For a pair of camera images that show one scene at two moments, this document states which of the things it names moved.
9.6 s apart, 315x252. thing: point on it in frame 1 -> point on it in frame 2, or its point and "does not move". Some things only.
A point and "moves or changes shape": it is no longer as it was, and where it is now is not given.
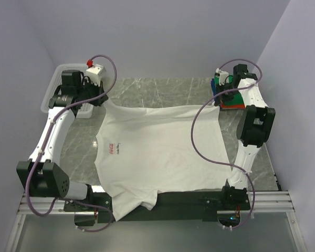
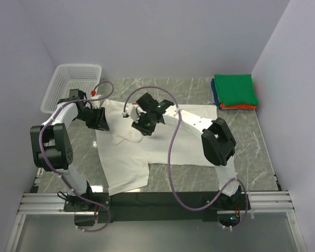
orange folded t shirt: (224, 106) does not move
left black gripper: (100, 90) -> (100, 123)
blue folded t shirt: (212, 83) does not move
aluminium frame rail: (41, 205) does not move
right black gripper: (221, 98) -> (138, 125)
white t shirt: (141, 152) moves or changes shape
